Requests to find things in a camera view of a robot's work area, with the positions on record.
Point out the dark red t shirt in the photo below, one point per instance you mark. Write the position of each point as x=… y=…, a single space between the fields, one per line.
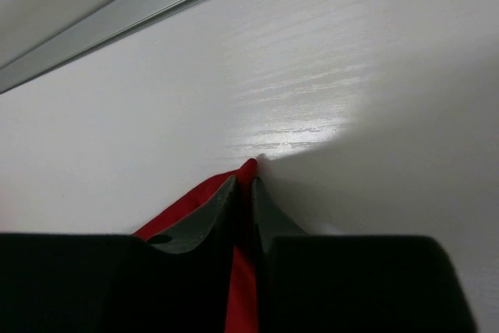
x=242 y=297

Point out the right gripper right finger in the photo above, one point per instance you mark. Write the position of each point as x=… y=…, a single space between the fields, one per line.
x=340 y=283

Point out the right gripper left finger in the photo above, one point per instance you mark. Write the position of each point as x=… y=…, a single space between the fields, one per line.
x=176 y=281

